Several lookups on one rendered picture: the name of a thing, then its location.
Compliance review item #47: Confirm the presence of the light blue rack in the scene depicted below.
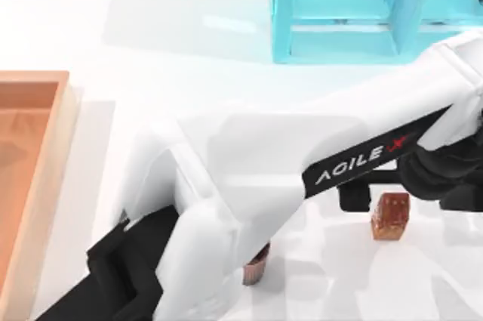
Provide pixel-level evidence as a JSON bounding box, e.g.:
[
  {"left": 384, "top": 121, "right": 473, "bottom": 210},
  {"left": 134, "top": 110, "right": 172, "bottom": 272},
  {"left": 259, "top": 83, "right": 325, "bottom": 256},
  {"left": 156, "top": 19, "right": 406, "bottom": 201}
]
[{"left": 270, "top": 0, "right": 483, "bottom": 68}]

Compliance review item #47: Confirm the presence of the brown ribbed bread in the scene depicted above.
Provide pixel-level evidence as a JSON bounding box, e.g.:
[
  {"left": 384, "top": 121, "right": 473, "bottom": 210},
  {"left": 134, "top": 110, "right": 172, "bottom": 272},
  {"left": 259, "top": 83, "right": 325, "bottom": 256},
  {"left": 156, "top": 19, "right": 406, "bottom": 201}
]
[{"left": 241, "top": 243, "right": 272, "bottom": 286}]

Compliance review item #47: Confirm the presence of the brown bread loaf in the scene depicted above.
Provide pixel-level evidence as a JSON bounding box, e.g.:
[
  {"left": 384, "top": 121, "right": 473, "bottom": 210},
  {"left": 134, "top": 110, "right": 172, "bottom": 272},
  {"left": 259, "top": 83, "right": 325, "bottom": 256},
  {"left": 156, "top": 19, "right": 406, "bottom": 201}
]
[{"left": 371, "top": 191, "right": 411, "bottom": 242}]

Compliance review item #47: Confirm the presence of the shallow salmon-coloured box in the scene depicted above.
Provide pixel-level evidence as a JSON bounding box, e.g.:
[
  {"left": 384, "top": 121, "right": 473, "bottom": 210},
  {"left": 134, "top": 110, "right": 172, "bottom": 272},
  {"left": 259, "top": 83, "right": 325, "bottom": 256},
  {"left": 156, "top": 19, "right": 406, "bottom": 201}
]
[{"left": 0, "top": 70, "right": 81, "bottom": 321}]

